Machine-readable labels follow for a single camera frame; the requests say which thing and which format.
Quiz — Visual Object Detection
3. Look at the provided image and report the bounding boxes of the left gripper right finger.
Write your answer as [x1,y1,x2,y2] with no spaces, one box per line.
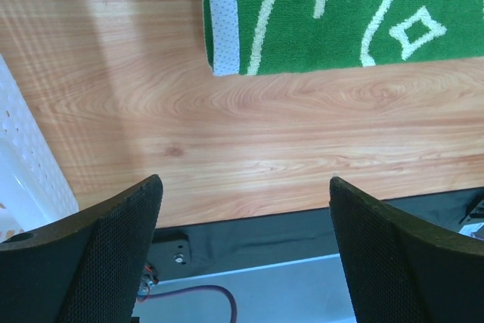
[330,177,483,322]

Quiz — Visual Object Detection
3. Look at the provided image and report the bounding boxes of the white perforated plastic basket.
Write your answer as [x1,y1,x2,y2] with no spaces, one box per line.
[0,59,79,241]

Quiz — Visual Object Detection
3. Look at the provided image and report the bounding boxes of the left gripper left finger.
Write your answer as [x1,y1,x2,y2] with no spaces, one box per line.
[1,175,163,322]

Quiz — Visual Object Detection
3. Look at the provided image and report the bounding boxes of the green dinosaur pattern towel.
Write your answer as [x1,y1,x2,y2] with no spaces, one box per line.
[202,0,483,76]

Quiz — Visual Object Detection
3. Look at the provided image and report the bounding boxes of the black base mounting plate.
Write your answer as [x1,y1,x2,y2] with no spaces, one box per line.
[147,188,483,281]

